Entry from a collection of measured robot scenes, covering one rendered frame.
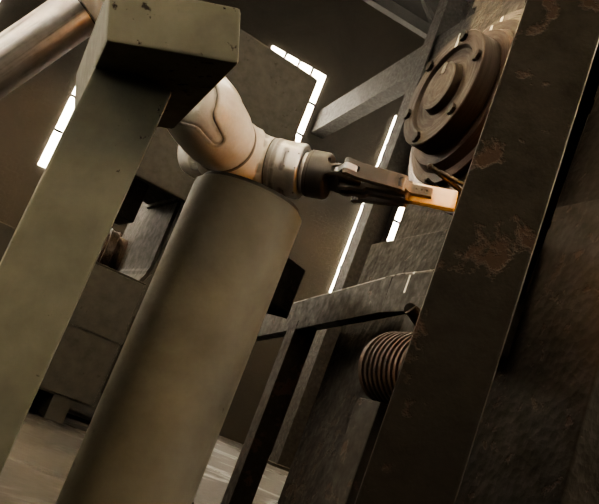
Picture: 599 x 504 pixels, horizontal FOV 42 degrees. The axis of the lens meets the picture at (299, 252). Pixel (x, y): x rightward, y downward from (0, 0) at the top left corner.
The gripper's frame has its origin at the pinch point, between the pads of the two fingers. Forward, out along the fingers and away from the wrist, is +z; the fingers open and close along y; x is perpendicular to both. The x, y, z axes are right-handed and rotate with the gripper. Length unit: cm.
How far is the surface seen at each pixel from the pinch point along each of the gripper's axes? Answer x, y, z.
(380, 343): -21.5, -13.4, -3.9
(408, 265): 8, -70, -9
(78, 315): -8, -218, -171
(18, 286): -36, 55, -25
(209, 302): -31, 43, -13
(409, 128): 34, -48, -14
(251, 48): 164, -254, -146
